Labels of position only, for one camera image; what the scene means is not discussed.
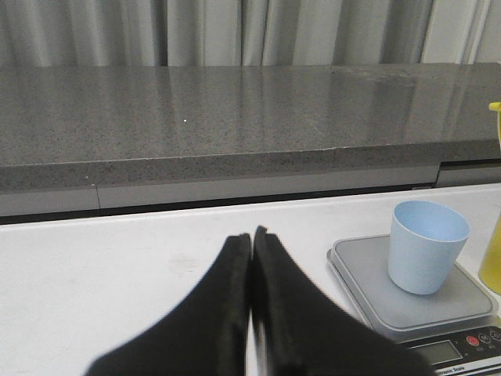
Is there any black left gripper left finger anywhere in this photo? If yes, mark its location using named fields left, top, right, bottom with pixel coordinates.
left=87, top=233, right=251, bottom=375

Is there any grey stone countertop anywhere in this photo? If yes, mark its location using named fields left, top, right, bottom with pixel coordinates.
left=1, top=63, right=500, bottom=217

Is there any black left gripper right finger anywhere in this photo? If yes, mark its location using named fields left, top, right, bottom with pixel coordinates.
left=251, top=226, right=434, bottom=375

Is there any light blue plastic cup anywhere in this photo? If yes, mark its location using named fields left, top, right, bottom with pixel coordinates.
left=387, top=201, right=470, bottom=295

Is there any grey curtain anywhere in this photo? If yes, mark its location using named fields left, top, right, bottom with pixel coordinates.
left=1, top=1, right=500, bottom=67

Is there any yellow squeeze bottle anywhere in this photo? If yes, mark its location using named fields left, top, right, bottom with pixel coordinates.
left=478, top=101, right=501, bottom=295

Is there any silver digital kitchen scale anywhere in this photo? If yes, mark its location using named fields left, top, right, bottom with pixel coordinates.
left=326, top=235, right=500, bottom=375

